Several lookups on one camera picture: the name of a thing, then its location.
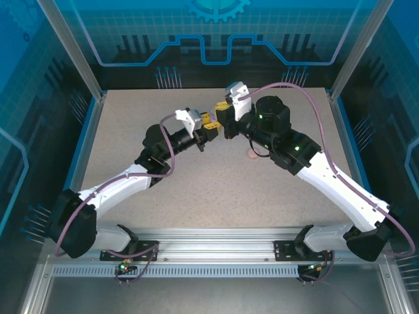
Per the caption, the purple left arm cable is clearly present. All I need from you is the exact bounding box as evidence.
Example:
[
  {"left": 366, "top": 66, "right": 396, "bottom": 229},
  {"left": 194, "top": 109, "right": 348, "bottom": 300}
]
[{"left": 54, "top": 113, "right": 161, "bottom": 286}]

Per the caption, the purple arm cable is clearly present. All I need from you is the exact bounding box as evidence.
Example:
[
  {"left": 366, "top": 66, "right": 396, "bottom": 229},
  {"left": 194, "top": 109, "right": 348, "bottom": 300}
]
[
  {"left": 238, "top": 81, "right": 416, "bottom": 286},
  {"left": 54, "top": 113, "right": 161, "bottom": 286}
]

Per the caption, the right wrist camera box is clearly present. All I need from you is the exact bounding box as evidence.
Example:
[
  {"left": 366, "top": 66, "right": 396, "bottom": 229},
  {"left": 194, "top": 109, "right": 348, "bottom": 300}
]
[{"left": 224, "top": 80, "right": 253, "bottom": 122}]

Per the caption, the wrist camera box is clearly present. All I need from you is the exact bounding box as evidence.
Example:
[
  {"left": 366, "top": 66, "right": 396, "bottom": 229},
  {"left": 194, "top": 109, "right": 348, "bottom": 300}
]
[
  {"left": 174, "top": 107, "right": 204, "bottom": 138},
  {"left": 224, "top": 80, "right": 253, "bottom": 122}
]

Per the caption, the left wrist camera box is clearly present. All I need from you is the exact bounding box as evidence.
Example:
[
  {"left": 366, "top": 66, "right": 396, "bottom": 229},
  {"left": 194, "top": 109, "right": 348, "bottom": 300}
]
[{"left": 174, "top": 107, "right": 204, "bottom": 138}]

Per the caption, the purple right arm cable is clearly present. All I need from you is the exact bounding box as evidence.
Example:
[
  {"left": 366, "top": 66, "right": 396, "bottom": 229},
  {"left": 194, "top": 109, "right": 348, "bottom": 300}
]
[{"left": 238, "top": 81, "right": 416, "bottom": 286}]

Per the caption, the aluminium table side rail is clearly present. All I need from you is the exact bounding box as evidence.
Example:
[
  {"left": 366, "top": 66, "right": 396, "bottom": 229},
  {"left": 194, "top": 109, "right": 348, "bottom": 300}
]
[
  {"left": 48, "top": 93, "right": 108, "bottom": 239},
  {"left": 327, "top": 88, "right": 387, "bottom": 239}
]

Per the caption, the aluminium front rail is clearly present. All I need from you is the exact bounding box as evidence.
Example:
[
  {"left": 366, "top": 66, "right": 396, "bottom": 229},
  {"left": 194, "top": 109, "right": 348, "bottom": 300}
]
[{"left": 42, "top": 227, "right": 393, "bottom": 266}]

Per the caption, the aluminium frame post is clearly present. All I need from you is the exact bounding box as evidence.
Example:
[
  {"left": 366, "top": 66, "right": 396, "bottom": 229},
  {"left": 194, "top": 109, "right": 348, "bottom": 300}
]
[
  {"left": 328, "top": 0, "right": 399, "bottom": 101},
  {"left": 35, "top": 0, "right": 108, "bottom": 101}
]

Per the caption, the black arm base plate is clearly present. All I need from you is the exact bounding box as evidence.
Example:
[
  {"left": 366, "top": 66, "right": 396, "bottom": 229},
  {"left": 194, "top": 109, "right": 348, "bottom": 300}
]
[
  {"left": 100, "top": 240, "right": 160, "bottom": 262},
  {"left": 273, "top": 240, "right": 335, "bottom": 262}
]

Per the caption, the slotted grey cable duct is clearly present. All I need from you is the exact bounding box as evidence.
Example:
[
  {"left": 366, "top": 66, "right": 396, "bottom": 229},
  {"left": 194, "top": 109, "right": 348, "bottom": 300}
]
[{"left": 50, "top": 265, "right": 301, "bottom": 279}]

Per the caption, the aluminium lower frame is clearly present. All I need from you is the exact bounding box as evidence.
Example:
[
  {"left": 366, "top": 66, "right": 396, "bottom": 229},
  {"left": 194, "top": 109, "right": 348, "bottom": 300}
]
[{"left": 18, "top": 254, "right": 412, "bottom": 314}]

